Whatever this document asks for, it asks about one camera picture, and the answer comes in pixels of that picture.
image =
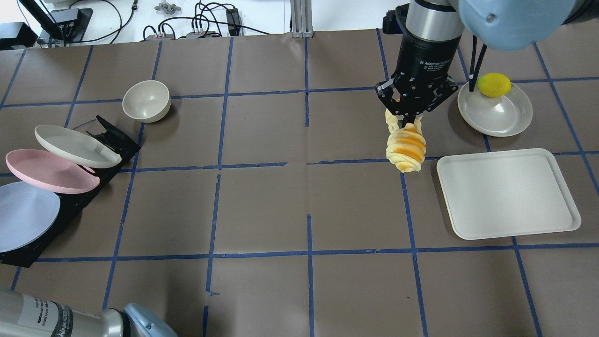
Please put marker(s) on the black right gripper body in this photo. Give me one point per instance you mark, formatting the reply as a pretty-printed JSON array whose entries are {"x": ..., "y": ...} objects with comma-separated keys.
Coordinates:
[{"x": 422, "y": 60}]

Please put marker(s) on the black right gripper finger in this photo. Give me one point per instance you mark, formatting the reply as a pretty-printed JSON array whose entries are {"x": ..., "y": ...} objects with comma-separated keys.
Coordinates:
[
  {"x": 414, "y": 116},
  {"x": 395, "y": 122}
]

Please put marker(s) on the twisted yellow bread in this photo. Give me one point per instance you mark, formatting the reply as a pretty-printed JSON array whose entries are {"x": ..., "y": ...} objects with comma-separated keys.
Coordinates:
[{"x": 406, "y": 148}]

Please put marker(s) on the blue plate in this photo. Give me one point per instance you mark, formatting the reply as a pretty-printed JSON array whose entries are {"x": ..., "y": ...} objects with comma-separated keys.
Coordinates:
[{"x": 26, "y": 212}]

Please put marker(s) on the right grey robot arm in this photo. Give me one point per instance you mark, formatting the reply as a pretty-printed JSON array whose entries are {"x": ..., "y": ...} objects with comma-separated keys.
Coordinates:
[{"x": 431, "y": 31}]

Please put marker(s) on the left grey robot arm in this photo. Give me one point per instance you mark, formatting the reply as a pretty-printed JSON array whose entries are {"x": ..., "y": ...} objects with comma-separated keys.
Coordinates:
[{"x": 26, "y": 316}]

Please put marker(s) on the beige plate in rack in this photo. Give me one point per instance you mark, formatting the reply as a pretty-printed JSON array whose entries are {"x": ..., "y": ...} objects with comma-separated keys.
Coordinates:
[{"x": 76, "y": 147}]

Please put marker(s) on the black plate rack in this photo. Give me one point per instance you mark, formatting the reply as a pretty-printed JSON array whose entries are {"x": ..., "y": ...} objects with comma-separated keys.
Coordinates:
[{"x": 71, "y": 205}]

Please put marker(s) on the pink plate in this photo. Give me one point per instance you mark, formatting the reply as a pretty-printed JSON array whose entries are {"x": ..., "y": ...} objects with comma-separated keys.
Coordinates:
[{"x": 50, "y": 172}]

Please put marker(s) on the yellow lemon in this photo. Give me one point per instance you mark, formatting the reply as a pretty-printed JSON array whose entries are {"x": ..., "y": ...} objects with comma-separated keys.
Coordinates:
[{"x": 494, "y": 85}]

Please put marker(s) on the white shallow dish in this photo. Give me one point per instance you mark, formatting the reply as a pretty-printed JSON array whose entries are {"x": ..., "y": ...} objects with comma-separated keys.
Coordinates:
[{"x": 503, "y": 116}]

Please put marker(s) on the white rectangular tray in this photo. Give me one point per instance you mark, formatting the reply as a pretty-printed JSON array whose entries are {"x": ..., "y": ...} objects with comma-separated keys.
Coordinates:
[{"x": 506, "y": 193}]

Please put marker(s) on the beige bowl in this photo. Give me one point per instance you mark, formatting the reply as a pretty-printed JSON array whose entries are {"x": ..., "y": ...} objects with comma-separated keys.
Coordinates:
[{"x": 148, "y": 101}]

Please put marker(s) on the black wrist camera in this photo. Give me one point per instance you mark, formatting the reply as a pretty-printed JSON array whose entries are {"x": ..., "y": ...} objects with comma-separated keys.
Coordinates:
[{"x": 395, "y": 21}]

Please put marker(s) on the aluminium frame post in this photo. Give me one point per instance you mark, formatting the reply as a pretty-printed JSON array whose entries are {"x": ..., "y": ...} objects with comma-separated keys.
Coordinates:
[{"x": 301, "y": 18}]

